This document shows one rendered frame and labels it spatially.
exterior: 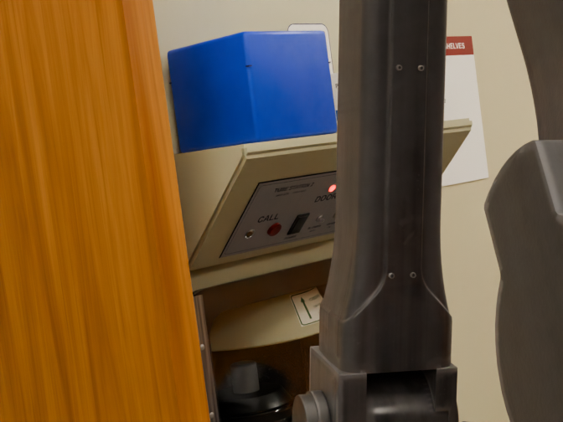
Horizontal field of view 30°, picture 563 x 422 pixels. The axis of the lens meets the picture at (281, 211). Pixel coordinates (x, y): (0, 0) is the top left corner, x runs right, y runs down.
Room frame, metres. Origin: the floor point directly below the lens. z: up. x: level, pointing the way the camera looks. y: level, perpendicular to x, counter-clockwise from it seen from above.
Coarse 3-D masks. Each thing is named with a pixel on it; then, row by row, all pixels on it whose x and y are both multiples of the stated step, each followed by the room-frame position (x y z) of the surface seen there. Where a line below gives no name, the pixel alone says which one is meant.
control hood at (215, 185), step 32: (448, 128) 1.02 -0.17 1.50; (192, 160) 0.87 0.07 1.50; (224, 160) 0.84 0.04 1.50; (256, 160) 0.84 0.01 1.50; (288, 160) 0.87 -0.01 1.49; (320, 160) 0.90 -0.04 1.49; (448, 160) 1.06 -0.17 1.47; (192, 192) 0.87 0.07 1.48; (224, 192) 0.84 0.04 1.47; (192, 224) 0.87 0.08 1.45; (224, 224) 0.87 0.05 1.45; (192, 256) 0.88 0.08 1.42
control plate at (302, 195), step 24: (264, 192) 0.88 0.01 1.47; (288, 192) 0.90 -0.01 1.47; (312, 192) 0.93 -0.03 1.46; (240, 216) 0.88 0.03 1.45; (264, 216) 0.90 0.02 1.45; (288, 216) 0.93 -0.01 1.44; (312, 216) 0.96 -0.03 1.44; (240, 240) 0.91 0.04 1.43; (264, 240) 0.93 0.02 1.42; (288, 240) 0.96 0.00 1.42
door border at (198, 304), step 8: (200, 296) 0.91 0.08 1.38; (200, 304) 0.91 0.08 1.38; (200, 312) 0.91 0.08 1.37; (200, 320) 0.91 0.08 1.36; (200, 328) 0.91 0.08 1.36; (200, 336) 0.91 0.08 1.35; (200, 344) 0.91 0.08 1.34; (208, 344) 0.91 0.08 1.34; (208, 352) 0.91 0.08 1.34; (208, 360) 0.91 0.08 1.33; (208, 368) 0.91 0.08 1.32; (208, 376) 0.91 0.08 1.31; (208, 384) 0.91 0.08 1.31; (208, 392) 0.91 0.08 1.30; (208, 400) 0.91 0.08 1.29; (216, 400) 0.91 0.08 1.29; (216, 408) 0.91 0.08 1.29; (216, 416) 0.91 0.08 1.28
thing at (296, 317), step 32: (224, 288) 0.93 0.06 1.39; (256, 288) 0.96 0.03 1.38; (288, 288) 0.99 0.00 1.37; (320, 288) 1.02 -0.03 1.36; (224, 320) 0.93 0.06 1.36; (256, 320) 0.96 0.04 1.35; (288, 320) 0.98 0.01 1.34; (224, 352) 0.92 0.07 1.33; (256, 352) 0.95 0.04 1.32; (288, 352) 0.98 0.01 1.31; (224, 384) 0.92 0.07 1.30; (256, 384) 0.95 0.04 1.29; (288, 384) 0.98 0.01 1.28; (224, 416) 0.92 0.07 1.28; (256, 416) 0.94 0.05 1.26; (288, 416) 0.97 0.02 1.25
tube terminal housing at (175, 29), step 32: (160, 0) 0.93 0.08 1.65; (192, 0) 0.95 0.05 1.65; (224, 0) 0.98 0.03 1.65; (256, 0) 1.01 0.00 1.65; (288, 0) 1.04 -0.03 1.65; (320, 0) 1.08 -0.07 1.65; (160, 32) 0.92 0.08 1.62; (192, 32) 0.95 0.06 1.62; (224, 32) 0.98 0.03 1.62; (256, 256) 0.98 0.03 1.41; (288, 256) 1.01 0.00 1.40; (320, 256) 1.04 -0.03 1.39; (192, 288) 0.92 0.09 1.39
